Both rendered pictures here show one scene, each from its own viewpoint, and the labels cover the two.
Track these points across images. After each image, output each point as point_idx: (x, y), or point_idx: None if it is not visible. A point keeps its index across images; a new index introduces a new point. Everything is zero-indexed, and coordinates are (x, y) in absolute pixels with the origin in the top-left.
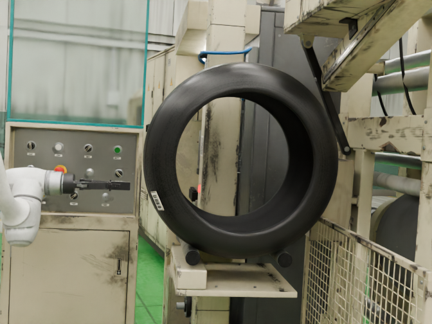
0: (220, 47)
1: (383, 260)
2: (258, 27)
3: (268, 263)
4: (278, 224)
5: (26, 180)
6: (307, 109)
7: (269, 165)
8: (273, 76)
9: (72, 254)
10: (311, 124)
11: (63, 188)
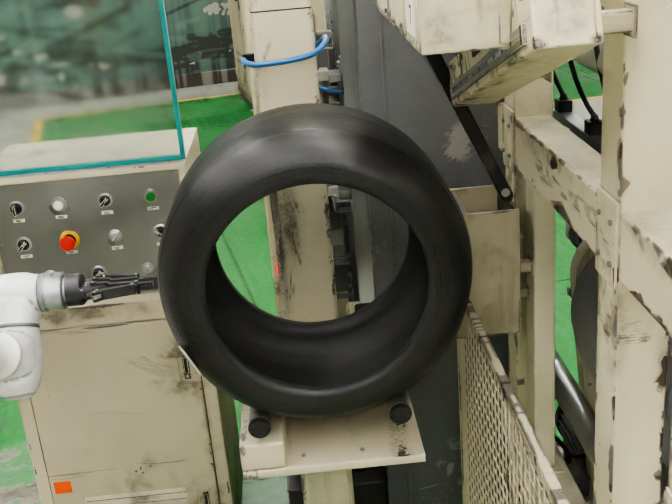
0: (273, 50)
1: (579, 351)
2: None
3: None
4: (381, 371)
5: (9, 301)
6: (406, 196)
7: None
8: (342, 152)
9: (113, 359)
10: (415, 219)
11: (67, 301)
